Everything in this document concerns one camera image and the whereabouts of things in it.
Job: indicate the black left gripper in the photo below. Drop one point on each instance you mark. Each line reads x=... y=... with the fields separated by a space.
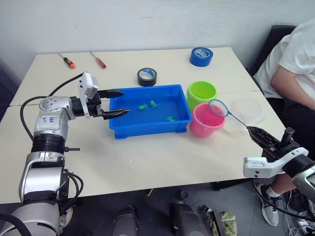
x=94 y=107

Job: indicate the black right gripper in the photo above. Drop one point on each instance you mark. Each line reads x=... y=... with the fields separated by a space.
x=275 y=147

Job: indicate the clear cup with blue rim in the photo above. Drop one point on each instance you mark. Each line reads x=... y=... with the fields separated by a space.
x=246 y=108

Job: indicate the blue fishing net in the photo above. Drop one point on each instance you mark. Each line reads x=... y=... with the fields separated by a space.
x=217 y=108

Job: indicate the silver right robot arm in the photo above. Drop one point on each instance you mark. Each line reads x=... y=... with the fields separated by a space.
x=306 y=183

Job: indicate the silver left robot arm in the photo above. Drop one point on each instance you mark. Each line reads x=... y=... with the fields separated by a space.
x=49 y=118

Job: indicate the bystander bare forearm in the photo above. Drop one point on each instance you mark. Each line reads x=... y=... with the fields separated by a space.
x=288 y=86

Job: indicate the green toy fish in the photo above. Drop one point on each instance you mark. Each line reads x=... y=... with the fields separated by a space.
x=142 y=107
x=153 y=104
x=170 y=119

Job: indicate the blue plastic tub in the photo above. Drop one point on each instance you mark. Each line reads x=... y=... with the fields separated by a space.
x=147 y=130

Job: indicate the pink plastic bucket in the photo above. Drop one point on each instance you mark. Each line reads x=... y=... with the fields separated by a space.
x=204 y=130

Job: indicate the green plastic bucket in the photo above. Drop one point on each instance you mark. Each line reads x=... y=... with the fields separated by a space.
x=201 y=91

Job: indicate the black tape roll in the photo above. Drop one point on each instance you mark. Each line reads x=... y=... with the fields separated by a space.
x=147 y=82

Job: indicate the white black sneaker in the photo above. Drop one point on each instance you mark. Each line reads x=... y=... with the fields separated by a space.
x=268 y=211

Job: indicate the camouflage cloth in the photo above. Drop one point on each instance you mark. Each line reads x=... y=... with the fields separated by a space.
x=227 y=221

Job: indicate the small dark round knob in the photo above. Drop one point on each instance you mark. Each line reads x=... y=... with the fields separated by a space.
x=183 y=194

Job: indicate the blue tape roll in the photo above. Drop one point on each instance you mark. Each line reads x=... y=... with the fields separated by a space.
x=200 y=61

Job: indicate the black chair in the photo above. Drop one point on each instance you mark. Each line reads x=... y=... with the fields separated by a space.
x=273 y=41

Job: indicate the bystander in white shirt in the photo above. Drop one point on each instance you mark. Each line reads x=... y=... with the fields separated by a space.
x=297 y=44

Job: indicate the dark rounded shape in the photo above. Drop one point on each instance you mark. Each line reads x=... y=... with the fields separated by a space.
x=124 y=221
x=187 y=218

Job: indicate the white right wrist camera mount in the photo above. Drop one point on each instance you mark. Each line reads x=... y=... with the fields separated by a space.
x=256 y=167

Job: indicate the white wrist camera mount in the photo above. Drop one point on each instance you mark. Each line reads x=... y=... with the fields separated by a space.
x=87 y=84
x=256 y=167

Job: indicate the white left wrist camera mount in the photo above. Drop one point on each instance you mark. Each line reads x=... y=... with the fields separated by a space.
x=87 y=84

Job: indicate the black table frame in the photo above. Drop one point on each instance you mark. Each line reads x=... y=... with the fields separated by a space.
x=231 y=184

